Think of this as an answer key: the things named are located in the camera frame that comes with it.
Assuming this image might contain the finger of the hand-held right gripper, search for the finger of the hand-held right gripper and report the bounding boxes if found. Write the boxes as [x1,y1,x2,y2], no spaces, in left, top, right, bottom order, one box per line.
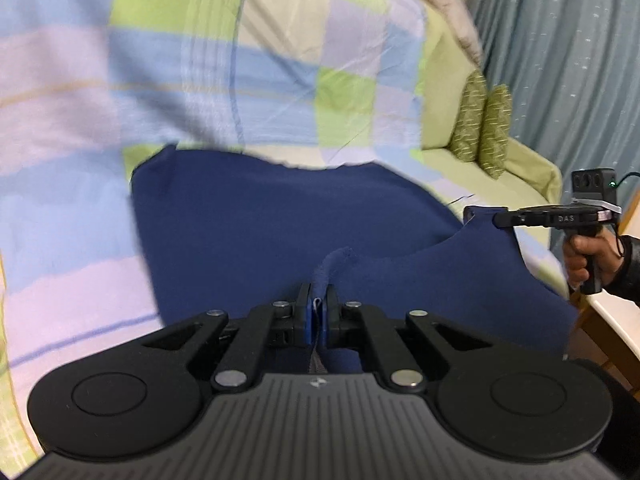
[492,208,523,229]

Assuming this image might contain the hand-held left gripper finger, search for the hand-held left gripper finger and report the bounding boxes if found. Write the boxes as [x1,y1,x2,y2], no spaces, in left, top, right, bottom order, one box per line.
[142,283,317,393]
[322,284,494,392]

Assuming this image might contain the navy blue garment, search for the navy blue garment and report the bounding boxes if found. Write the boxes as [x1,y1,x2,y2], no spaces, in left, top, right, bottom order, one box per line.
[129,144,579,376]

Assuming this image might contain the person's right forearm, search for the person's right forearm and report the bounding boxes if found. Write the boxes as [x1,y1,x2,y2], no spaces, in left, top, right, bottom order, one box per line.
[606,234,640,307]

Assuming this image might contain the person's right hand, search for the person's right hand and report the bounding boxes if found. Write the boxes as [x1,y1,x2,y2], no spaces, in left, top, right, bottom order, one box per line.
[563,232,627,287]

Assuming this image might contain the green patterned cushion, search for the green patterned cushion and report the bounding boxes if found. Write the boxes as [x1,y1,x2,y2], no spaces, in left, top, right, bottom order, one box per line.
[478,84,514,181]
[448,70,489,163]

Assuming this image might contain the white-topped wooden side table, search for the white-topped wooden side table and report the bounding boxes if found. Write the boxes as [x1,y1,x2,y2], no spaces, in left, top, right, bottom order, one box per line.
[565,287,640,398]

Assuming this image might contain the light green bed sheet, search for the light green bed sheet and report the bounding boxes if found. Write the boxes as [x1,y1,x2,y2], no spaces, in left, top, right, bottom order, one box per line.
[419,7,564,207]

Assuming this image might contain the blue-grey curtain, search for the blue-grey curtain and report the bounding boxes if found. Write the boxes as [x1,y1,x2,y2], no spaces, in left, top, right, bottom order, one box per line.
[464,0,640,243]

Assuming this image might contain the beige pillow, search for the beige pillow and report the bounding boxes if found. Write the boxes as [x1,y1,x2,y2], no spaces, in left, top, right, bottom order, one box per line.
[410,0,485,68]

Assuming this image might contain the pastel checked blanket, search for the pastel checked blanket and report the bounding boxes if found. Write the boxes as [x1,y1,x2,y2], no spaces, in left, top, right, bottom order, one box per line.
[0,0,571,461]

